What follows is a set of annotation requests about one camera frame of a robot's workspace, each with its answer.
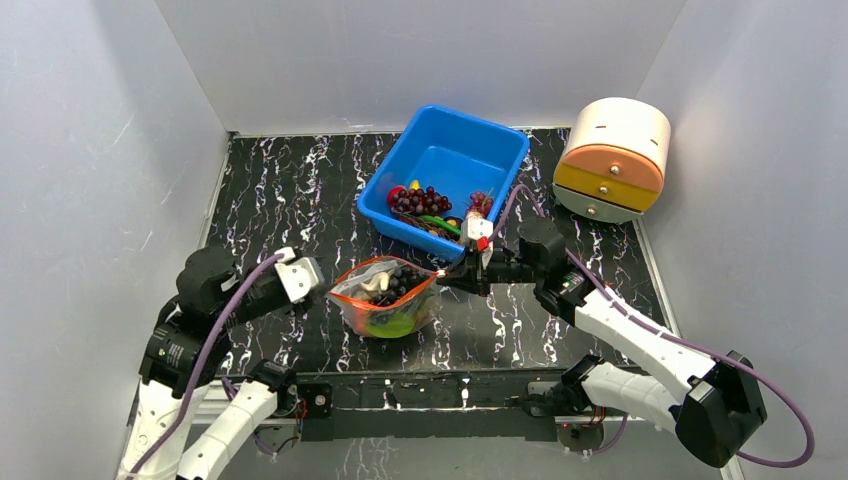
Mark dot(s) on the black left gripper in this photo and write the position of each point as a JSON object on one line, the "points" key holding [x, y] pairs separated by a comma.
{"points": [[289, 305]]}

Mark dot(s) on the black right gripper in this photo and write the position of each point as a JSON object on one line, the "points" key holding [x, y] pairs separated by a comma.
{"points": [[471, 270]]}

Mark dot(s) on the black grape bunch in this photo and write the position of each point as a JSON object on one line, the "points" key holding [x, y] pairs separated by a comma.
{"points": [[403, 280]]}

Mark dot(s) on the clear zip top bag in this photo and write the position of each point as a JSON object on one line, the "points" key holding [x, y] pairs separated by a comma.
{"points": [[422, 303]]}

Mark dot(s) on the white toy mushroom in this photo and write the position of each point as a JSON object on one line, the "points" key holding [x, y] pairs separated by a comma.
{"points": [[376, 285]]}

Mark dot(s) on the green toy starfruit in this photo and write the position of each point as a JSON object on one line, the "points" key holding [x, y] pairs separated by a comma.
{"points": [[391, 326]]}

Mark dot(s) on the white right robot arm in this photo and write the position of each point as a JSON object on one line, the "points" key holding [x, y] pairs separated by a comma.
{"points": [[649, 344]]}

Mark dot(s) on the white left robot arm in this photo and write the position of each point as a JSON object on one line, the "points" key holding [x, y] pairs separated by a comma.
{"points": [[187, 346]]}

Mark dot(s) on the green toy chili pepper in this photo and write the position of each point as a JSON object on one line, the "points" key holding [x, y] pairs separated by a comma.
{"points": [[441, 224]]}

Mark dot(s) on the light red grape bunch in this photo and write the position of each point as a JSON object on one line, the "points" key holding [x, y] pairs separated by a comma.
{"points": [[480, 203]]}

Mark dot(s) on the dark red grape bunch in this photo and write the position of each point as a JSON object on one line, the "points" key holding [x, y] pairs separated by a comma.
{"points": [[418, 202]]}

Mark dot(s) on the blue plastic bin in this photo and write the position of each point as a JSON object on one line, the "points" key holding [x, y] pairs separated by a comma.
{"points": [[457, 154]]}

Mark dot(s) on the round drawer cabinet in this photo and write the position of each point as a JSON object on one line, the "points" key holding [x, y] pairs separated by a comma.
{"points": [[612, 168]]}

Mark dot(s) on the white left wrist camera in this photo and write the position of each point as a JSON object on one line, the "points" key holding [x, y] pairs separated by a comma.
{"points": [[301, 276]]}

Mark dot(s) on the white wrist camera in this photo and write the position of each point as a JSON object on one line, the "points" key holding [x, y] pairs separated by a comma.
{"points": [[476, 231], [301, 276]]}

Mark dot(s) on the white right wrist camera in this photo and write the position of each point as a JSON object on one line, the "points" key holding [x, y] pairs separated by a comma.
{"points": [[476, 231]]}

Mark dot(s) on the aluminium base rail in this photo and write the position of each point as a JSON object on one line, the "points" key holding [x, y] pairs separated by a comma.
{"points": [[448, 403]]}

